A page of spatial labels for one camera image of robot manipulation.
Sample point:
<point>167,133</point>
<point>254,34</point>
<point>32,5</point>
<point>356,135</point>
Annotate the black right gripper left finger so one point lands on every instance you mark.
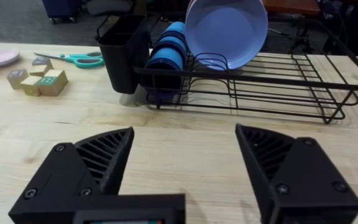
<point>73,174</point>

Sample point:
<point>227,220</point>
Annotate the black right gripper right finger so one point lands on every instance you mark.
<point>303,183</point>

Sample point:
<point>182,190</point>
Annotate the heap of wooden letter blocks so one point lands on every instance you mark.
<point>39,79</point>

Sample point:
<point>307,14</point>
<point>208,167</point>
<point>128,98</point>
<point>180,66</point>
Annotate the black cutlery holder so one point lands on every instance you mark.
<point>123,53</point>

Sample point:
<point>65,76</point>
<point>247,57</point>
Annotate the pale pink plate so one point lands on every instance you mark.
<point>2,57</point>

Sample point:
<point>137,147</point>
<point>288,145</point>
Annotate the blue cup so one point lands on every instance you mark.
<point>166,51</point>

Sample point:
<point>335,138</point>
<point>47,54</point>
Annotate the dark blue wheeled bin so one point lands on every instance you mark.
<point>61,9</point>

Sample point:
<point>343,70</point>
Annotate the blue plate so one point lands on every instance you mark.
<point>226,32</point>

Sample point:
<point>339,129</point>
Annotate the grey office chair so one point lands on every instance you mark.
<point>109,7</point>

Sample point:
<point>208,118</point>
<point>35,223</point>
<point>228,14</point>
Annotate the brown wooden table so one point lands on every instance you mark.
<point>291,6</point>

